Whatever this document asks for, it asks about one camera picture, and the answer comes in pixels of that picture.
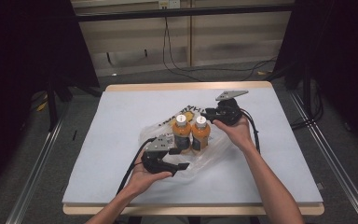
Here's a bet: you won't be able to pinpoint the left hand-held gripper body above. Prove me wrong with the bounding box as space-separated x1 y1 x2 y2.
141 133 178 177

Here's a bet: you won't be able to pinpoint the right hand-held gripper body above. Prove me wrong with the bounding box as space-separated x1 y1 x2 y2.
214 90 250 126

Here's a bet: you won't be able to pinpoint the clear printed plastic bag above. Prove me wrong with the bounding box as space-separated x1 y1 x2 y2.
139 106 235 181

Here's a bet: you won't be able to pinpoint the orange juice bottle white cap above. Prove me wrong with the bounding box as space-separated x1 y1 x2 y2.
172 114 193 154
191 115 212 153

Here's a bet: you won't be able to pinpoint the person's right hand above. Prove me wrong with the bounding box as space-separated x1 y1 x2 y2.
213 116 257 154

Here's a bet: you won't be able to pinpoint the person's left hand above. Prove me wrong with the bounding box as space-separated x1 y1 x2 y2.
125 155 173 198

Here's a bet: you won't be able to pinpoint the wooden table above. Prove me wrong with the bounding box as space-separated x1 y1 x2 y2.
62 81 325 217

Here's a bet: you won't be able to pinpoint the white table mat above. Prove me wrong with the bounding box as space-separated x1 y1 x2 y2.
62 87 324 205

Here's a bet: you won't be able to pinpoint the black metal stand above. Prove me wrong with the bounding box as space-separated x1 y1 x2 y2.
44 73 73 133
301 66 314 123

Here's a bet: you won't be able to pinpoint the black horizontal bar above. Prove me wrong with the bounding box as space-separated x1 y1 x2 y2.
75 3 295 22

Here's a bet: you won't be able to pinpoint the dark curtain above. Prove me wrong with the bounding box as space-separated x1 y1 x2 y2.
0 0 101 201
272 0 358 151

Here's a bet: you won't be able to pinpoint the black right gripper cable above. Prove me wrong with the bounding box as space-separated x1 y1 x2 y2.
240 107 261 155

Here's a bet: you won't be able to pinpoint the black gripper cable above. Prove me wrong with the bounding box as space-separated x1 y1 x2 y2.
116 137 157 196
240 107 261 155

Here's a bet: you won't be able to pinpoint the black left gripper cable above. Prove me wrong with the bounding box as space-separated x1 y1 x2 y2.
116 137 157 196

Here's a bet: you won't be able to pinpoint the black wall cable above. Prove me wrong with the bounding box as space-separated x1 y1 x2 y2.
162 16 278 82

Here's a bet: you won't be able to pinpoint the black floor cables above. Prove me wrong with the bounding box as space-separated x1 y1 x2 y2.
290 79 324 131

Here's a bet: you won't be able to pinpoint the white wall socket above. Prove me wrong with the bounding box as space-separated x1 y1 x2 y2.
158 0 181 10

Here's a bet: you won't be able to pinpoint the metal floor rail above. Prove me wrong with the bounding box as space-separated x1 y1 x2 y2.
288 91 358 224
5 104 70 224

